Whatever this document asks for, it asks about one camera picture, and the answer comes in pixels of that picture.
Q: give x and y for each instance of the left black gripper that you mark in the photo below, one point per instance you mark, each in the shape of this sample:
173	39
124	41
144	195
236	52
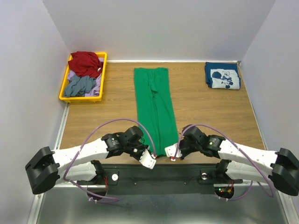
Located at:
138	153

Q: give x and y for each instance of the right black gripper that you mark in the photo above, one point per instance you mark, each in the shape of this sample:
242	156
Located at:
183	151

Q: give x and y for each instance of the green t shirt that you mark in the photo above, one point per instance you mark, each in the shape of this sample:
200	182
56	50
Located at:
154	107

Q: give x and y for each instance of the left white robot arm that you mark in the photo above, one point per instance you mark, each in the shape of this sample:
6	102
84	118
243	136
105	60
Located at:
48	168

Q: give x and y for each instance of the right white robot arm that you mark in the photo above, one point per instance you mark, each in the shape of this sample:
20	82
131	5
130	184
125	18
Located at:
279	169

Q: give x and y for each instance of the folded blue printed t shirt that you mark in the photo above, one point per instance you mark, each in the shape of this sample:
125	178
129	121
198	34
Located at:
222	76

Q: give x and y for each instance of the grey blue t shirt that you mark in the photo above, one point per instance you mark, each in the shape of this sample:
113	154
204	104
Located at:
79	86

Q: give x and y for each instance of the red t shirt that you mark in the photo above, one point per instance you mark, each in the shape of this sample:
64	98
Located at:
85	63

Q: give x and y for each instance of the yellow plastic bin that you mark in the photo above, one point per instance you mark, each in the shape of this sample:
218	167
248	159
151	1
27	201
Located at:
98	98

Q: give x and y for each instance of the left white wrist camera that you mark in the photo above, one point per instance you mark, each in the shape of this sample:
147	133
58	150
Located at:
147	160

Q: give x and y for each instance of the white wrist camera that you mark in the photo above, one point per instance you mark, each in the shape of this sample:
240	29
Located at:
147	160
173	152

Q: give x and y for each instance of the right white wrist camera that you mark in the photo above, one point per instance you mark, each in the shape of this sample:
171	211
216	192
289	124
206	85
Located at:
173	152

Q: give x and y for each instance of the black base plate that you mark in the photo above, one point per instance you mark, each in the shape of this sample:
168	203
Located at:
125	179

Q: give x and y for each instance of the aluminium frame rail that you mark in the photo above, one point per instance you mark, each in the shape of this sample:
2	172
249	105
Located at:
37	202

